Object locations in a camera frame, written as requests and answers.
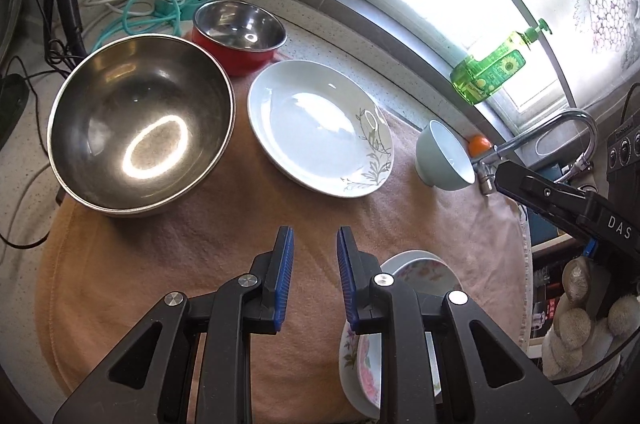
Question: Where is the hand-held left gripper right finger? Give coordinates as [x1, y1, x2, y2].
[336, 225, 583, 424]

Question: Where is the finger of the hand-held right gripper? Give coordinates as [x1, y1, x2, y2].
[494, 160, 601, 250]

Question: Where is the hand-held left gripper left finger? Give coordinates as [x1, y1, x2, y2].
[52, 225, 296, 424]

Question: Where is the white plate with pink flowers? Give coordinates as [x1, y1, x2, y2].
[338, 249, 464, 423]

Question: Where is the light blue ceramic bowl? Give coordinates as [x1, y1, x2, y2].
[414, 119, 476, 193]

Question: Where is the white plate with grey pattern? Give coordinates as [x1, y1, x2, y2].
[247, 59, 395, 199]

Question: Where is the large steel bowl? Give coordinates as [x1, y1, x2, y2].
[46, 34, 236, 219]

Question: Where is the red steel bowl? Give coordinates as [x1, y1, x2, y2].
[191, 0, 288, 78]

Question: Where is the chrome kitchen faucet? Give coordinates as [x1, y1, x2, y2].
[472, 107, 600, 196]

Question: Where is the orange fruit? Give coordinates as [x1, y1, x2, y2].
[468, 133, 492, 156]

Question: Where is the pink towel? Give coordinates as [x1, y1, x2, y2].
[34, 98, 532, 421]

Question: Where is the printed cardboard box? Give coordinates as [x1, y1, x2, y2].
[530, 261, 557, 341]

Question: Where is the green dish soap bottle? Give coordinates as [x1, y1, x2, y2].
[449, 18, 551, 106]

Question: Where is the window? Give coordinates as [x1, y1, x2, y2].
[327, 0, 573, 145]

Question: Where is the dark green object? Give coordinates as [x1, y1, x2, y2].
[0, 73, 29, 151]

